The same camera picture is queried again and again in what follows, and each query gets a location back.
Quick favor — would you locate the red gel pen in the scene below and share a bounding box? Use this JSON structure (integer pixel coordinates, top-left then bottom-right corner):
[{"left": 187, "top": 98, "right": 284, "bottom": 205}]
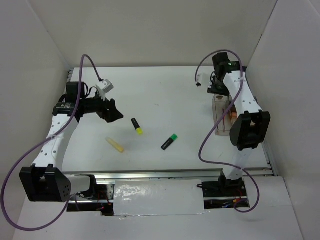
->
[{"left": 222, "top": 108, "right": 226, "bottom": 132}]

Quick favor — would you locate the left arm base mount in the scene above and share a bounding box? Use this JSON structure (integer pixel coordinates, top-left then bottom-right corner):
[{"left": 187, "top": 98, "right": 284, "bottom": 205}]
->
[{"left": 66, "top": 175, "right": 115, "bottom": 217}]

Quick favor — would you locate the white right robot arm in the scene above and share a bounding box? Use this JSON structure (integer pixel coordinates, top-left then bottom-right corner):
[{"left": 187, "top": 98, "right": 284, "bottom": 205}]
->
[{"left": 207, "top": 52, "right": 271, "bottom": 196}]

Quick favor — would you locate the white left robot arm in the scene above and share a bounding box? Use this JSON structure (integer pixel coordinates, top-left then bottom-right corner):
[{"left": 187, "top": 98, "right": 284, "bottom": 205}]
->
[{"left": 19, "top": 80, "right": 124, "bottom": 203}]

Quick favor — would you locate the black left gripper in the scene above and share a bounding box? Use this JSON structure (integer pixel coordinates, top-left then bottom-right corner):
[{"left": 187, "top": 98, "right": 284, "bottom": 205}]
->
[{"left": 80, "top": 90, "right": 124, "bottom": 123}]

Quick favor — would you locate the pale yellow highlighter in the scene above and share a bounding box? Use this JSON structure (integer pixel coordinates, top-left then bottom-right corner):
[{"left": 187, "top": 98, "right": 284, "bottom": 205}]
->
[{"left": 105, "top": 137, "right": 124, "bottom": 153}]

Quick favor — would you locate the black green-capped highlighter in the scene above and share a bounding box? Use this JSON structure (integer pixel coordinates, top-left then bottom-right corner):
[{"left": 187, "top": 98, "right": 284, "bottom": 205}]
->
[{"left": 160, "top": 134, "right": 178, "bottom": 151}]

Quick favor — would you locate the clear compartment organizer box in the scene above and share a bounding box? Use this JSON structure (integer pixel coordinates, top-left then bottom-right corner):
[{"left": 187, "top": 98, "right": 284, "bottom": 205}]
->
[{"left": 212, "top": 94, "right": 238, "bottom": 136}]

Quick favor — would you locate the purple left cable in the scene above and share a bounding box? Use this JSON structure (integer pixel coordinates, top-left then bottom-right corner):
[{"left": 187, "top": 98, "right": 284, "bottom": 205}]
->
[{"left": 0, "top": 54, "right": 103, "bottom": 231}]

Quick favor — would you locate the black yellow-capped highlighter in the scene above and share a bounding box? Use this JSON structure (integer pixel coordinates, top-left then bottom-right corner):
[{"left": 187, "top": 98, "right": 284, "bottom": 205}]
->
[{"left": 131, "top": 118, "right": 143, "bottom": 135}]

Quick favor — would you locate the white foil sheet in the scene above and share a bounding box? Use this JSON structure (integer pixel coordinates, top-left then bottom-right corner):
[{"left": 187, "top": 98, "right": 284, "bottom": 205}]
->
[{"left": 113, "top": 179, "right": 205, "bottom": 217}]

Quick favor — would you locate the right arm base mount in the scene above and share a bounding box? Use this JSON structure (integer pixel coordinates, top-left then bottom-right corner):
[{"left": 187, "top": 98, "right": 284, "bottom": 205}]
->
[{"left": 196, "top": 173, "right": 250, "bottom": 210}]

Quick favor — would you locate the aluminium front rail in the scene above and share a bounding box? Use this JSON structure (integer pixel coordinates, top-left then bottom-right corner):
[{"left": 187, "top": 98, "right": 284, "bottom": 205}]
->
[{"left": 62, "top": 169, "right": 276, "bottom": 181}]

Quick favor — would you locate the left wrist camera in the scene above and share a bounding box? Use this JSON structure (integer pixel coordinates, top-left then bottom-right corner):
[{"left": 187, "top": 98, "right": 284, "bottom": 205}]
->
[{"left": 95, "top": 79, "right": 114, "bottom": 95}]

